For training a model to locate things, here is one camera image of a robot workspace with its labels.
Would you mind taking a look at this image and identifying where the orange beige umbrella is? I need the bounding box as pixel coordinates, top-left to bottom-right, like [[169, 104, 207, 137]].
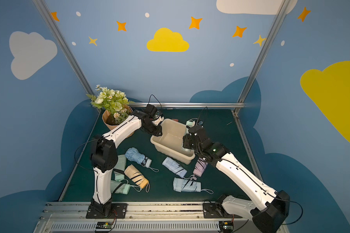
[[124, 165, 150, 190]]

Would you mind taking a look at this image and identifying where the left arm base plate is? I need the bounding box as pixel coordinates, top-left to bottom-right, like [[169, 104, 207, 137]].
[[86, 203, 127, 219]]

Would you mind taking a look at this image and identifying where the large flower pot brown wrap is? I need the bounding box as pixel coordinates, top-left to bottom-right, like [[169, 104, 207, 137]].
[[86, 85, 134, 130]]

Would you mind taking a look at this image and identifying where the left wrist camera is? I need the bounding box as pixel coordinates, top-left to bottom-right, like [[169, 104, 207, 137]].
[[152, 116, 164, 126]]

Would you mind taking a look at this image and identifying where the beige plastic storage box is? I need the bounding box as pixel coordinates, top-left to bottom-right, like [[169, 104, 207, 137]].
[[150, 119, 195, 165]]

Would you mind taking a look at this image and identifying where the light blue umbrella front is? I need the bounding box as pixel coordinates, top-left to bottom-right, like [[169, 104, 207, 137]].
[[173, 178, 201, 192]]

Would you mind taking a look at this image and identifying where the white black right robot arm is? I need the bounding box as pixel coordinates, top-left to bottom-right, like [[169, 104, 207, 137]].
[[183, 125, 290, 233]]

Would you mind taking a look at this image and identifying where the pale green umbrella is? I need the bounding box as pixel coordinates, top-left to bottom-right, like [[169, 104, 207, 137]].
[[186, 120, 196, 129]]

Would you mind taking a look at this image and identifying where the mint green umbrella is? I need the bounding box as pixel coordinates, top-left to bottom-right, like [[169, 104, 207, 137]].
[[113, 154, 126, 182], [110, 180, 130, 195]]

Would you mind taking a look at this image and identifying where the aluminium front rail frame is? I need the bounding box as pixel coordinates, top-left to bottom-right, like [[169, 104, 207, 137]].
[[34, 201, 259, 233]]

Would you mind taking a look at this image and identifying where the light blue umbrella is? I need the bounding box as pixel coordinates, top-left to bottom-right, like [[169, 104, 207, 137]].
[[162, 157, 187, 178], [173, 178, 201, 192]]

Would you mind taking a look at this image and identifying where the sky blue umbrella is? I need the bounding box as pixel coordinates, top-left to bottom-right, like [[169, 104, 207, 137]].
[[125, 148, 152, 168]]

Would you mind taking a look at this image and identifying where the lilac purple folded umbrella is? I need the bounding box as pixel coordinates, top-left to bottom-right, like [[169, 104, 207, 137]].
[[193, 158, 208, 177]]

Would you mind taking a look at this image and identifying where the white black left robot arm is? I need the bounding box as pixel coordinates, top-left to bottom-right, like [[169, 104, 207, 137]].
[[86, 104, 164, 219]]

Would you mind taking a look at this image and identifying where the light blue umbrella centre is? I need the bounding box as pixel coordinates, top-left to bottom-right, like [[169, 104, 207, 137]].
[[162, 157, 187, 178]]

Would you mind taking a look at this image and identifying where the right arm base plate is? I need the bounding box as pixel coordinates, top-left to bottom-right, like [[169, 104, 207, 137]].
[[202, 201, 242, 219]]

